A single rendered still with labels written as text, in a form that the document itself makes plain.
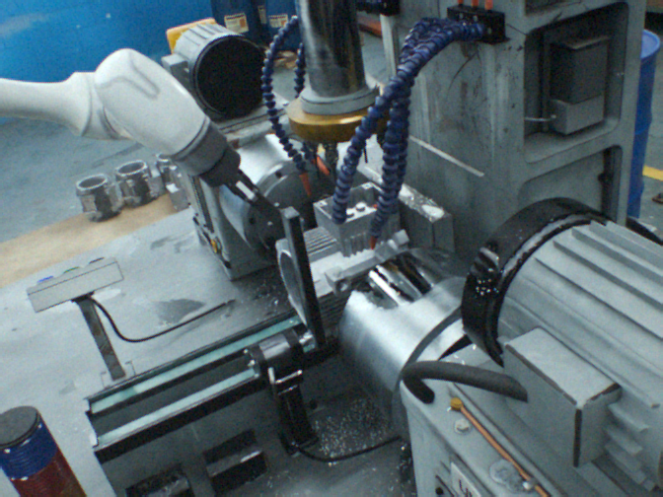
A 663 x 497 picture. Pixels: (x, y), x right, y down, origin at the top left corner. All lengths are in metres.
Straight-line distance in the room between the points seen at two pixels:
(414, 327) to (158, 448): 0.53
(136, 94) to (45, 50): 5.58
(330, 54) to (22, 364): 1.03
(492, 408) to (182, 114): 0.61
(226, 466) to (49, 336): 0.72
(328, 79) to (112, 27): 5.70
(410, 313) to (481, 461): 0.26
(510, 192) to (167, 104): 0.56
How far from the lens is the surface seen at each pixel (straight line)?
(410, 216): 1.13
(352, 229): 1.11
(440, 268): 0.93
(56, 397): 1.52
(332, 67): 1.02
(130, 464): 1.20
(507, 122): 1.05
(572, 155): 1.17
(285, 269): 1.24
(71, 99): 1.12
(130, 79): 0.98
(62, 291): 1.33
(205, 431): 1.20
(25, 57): 6.53
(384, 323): 0.89
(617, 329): 0.56
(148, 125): 1.00
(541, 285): 0.60
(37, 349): 1.69
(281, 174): 1.31
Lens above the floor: 1.70
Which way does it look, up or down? 32 degrees down
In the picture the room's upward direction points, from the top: 11 degrees counter-clockwise
